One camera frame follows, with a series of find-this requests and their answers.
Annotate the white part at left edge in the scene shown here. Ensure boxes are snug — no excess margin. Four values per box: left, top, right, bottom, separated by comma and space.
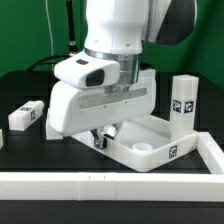
0, 129, 4, 150

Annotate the white L-shaped obstacle wall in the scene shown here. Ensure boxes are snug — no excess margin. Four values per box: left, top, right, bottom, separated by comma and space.
0, 135, 224, 202

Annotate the white cable on green wall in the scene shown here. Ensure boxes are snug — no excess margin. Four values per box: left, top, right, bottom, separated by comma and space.
45, 0, 55, 68

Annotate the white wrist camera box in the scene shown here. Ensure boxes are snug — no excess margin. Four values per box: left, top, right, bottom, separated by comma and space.
54, 51, 120, 89

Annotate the black cable at base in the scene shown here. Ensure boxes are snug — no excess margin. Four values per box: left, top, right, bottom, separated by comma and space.
26, 53, 73, 72

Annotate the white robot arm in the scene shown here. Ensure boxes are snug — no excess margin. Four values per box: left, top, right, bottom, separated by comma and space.
49, 0, 197, 149

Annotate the white desk tabletop tray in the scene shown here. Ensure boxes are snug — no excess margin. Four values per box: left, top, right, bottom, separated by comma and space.
73, 115, 197, 172

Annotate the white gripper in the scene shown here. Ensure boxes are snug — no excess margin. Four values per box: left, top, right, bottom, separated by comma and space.
49, 69, 156, 150

